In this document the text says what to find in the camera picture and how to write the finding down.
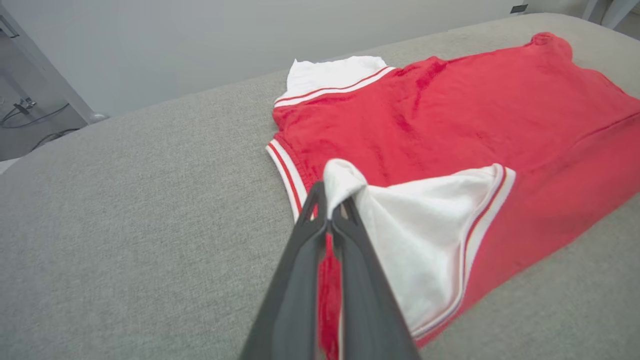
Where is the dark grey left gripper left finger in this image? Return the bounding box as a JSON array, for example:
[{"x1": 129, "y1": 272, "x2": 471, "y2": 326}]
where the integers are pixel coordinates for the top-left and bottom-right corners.
[{"x1": 240, "y1": 181, "x2": 329, "y2": 360}]

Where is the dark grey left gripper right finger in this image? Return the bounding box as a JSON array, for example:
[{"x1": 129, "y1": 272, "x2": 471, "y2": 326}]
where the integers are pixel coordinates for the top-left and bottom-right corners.
[{"x1": 331, "y1": 197, "x2": 421, "y2": 360}]

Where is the red and white shirt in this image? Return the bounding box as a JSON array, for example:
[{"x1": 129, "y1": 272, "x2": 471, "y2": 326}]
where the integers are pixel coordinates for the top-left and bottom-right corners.
[{"x1": 265, "y1": 31, "x2": 640, "y2": 360}]

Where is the grey fabric sofa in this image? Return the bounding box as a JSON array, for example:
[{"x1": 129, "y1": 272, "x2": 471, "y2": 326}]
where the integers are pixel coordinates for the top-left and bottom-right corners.
[{"x1": 0, "y1": 12, "x2": 640, "y2": 360}]

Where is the black floor cable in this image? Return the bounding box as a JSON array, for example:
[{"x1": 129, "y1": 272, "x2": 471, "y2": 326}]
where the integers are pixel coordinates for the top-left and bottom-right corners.
[{"x1": 0, "y1": 102, "x2": 81, "y2": 151}]

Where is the grey frame leg with bracket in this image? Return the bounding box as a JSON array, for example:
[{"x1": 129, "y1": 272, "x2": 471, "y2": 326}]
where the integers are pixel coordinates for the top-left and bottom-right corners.
[{"x1": 0, "y1": 5, "x2": 109, "y2": 125}]

